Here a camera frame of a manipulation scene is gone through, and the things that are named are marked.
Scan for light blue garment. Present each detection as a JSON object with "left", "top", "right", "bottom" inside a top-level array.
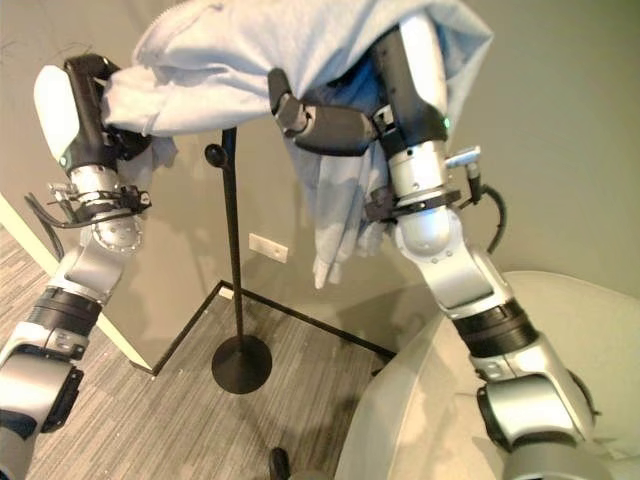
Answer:
[{"left": 102, "top": 0, "right": 495, "bottom": 290}]

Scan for light grey sofa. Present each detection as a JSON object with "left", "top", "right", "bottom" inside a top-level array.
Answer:
[{"left": 333, "top": 270, "right": 640, "bottom": 480}]

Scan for black robot foot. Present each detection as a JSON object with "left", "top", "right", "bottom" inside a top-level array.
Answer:
[{"left": 269, "top": 447, "right": 291, "bottom": 480}]

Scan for white wall socket plate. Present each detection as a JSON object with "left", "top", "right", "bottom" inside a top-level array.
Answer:
[{"left": 248, "top": 232, "right": 290, "bottom": 263}]

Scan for black clothes rack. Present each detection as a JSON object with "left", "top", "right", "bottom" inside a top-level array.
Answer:
[{"left": 203, "top": 127, "right": 274, "bottom": 396}]

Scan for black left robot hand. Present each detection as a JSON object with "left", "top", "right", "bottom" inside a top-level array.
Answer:
[{"left": 33, "top": 53, "right": 153, "bottom": 171}]

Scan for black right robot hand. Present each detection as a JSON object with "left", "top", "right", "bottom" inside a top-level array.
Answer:
[{"left": 267, "top": 10, "right": 452, "bottom": 156}]

